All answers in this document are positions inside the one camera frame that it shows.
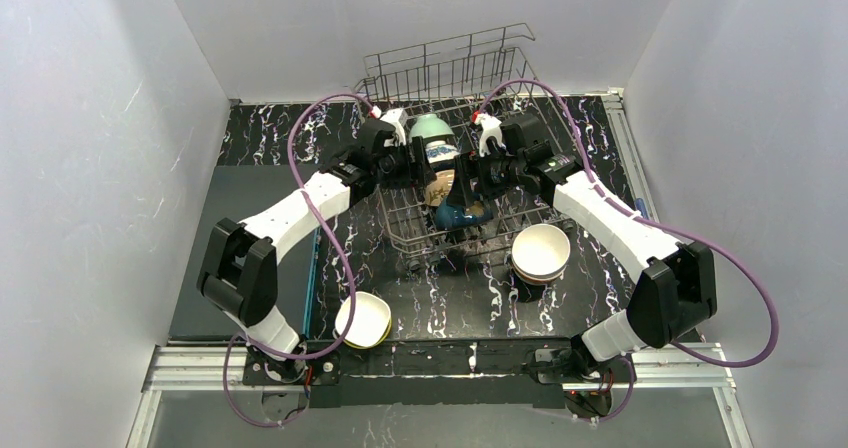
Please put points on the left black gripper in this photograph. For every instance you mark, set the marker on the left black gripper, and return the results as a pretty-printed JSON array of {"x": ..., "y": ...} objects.
[{"x": 419, "y": 164}]

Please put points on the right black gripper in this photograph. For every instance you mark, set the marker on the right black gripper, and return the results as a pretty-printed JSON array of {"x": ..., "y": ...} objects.
[{"x": 473, "y": 174}]

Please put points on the cream white round bowl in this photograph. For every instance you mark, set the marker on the cream white round bowl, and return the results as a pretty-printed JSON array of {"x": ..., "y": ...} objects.
[{"x": 436, "y": 191}]

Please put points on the blue floral bowl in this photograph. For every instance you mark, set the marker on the blue floral bowl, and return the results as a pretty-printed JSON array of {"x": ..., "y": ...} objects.
[{"x": 440, "y": 155}]

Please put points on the green celadon bowl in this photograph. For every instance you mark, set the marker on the green celadon bowl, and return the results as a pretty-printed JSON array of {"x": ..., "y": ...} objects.
[{"x": 430, "y": 127}]

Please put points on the tan interior dark bowl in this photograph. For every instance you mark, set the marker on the tan interior dark bowl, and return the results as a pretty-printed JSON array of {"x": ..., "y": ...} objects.
[{"x": 449, "y": 217}]

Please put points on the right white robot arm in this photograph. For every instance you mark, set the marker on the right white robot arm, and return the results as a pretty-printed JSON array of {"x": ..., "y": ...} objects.
[{"x": 675, "y": 287}]

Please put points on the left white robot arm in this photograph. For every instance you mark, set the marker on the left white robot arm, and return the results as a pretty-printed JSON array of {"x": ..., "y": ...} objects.
[{"x": 239, "y": 269}]

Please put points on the orange striped bowl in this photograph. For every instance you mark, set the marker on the orange striped bowl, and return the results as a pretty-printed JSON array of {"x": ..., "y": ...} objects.
[{"x": 540, "y": 254}]

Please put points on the white square bowl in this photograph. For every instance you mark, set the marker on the white square bowl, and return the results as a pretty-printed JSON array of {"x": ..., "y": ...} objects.
[{"x": 370, "y": 315}]

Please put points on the yellow rimmed bowl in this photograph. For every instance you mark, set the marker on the yellow rimmed bowl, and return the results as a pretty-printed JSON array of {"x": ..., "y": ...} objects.
[{"x": 371, "y": 344}]

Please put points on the grey mat blue edge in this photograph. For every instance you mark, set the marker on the grey mat blue edge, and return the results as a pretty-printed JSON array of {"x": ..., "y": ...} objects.
[{"x": 239, "y": 192}]

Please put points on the grey wire dish rack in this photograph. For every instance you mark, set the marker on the grey wire dish rack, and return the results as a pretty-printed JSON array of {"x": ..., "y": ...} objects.
[{"x": 450, "y": 77}]

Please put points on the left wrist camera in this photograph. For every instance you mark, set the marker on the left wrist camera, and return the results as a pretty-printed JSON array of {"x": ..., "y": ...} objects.
[{"x": 397, "y": 118}]

